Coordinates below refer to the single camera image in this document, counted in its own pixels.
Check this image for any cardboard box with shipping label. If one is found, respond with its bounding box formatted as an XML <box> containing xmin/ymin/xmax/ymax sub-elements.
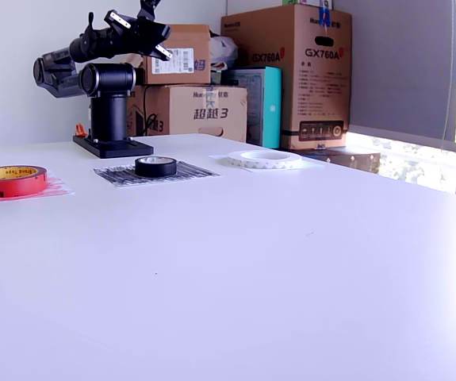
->
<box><xmin>142</xmin><ymin>24</ymin><xmax>213</xmax><ymax>86</ymax></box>

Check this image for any teal and black carton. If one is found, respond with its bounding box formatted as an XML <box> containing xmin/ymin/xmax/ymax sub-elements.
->
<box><xmin>223</xmin><ymin>66</ymin><xmax>282</xmax><ymax>149</ymax></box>

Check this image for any dark brown low box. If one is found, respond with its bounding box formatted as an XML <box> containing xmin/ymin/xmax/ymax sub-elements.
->
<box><xmin>298</xmin><ymin>145</ymin><xmax>383</xmax><ymax>175</ymax></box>

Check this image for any black tape roll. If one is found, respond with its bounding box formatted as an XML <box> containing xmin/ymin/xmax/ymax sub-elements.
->
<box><xmin>134</xmin><ymin>156</ymin><xmax>178</xmax><ymax>179</ymax></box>

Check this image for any black cable by boxes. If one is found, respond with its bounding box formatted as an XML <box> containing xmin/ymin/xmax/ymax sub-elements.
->
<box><xmin>143</xmin><ymin>85</ymin><xmax>160</xmax><ymax>137</ymax></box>

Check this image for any cardboard box with black lettering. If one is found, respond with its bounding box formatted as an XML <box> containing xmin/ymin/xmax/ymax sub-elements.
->
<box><xmin>220</xmin><ymin>3</ymin><xmax>353</xmax><ymax>151</ymax></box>

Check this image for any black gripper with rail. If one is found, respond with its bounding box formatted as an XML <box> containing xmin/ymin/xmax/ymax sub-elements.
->
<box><xmin>103</xmin><ymin>9</ymin><xmax>173</xmax><ymax>61</ymax></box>

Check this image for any white tape roll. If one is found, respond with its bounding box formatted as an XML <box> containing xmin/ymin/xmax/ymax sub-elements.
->
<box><xmin>226</xmin><ymin>149</ymin><xmax>303</xmax><ymax>171</ymax></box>

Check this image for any grey roller blind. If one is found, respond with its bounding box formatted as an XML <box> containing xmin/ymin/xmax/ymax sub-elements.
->
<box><xmin>332</xmin><ymin>0</ymin><xmax>456</xmax><ymax>152</ymax></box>

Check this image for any blank white paper sheet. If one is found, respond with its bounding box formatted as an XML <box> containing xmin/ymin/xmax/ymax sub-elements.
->
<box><xmin>208</xmin><ymin>152</ymin><xmax>326</xmax><ymax>174</ymax></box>

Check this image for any red tape roll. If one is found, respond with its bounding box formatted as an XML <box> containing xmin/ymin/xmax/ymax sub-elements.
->
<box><xmin>0</xmin><ymin>165</ymin><xmax>49</xmax><ymax>198</ymax></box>

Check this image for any large printed brown cardboard box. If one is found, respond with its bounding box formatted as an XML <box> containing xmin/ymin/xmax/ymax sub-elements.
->
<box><xmin>127</xmin><ymin>83</ymin><xmax>249</xmax><ymax>143</ymax></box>

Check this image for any white plastic bag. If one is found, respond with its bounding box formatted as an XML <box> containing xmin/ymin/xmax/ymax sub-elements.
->
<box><xmin>210</xmin><ymin>34</ymin><xmax>239</xmax><ymax>72</ymax></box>

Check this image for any black scribbled paper sheet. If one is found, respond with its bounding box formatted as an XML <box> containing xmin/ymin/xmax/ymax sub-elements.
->
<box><xmin>94</xmin><ymin>160</ymin><xmax>221</xmax><ymax>188</ymax></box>

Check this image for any red scribbled paper sheet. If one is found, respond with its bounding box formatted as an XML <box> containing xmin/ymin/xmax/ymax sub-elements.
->
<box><xmin>0</xmin><ymin>176</ymin><xmax>75</xmax><ymax>206</ymax></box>

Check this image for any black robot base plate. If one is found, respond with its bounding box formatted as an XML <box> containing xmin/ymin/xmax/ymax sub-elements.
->
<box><xmin>72</xmin><ymin>134</ymin><xmax>155</xmax><ymax>160</ymax></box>

